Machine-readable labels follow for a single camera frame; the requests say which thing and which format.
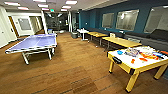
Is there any white bowl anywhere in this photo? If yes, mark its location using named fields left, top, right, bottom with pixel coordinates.
left=139, top=46, right=154, bottom=54

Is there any dark grey sofa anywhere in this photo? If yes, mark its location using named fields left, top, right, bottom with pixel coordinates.
left=123, top=28, right=168, bottom=52

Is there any red ping pong paddle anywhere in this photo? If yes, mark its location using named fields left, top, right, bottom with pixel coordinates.
left=158, top=50, right=168, bottom=57

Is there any orange game box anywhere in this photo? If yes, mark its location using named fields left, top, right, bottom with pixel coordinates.
left=139, top=51, right=159, bottom=61

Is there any long wooden desk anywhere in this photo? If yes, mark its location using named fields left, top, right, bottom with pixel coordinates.
left=86, top=31, right=110, bottom=46

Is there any blue ping pong table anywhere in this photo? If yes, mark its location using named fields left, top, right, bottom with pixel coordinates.
left=4, top=33, right=58, bottom=66

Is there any colourful board game box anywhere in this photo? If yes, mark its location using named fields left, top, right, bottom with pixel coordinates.
left=124, top=47, right=141, bottom=58

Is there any dark round trash bin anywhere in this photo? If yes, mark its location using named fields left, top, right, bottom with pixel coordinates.
left=70, top=31, right=80, bottom=40

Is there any grey wall whiteboard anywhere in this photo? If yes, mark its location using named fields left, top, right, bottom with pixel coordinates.
left=17, top=18, right=33, bottom=32

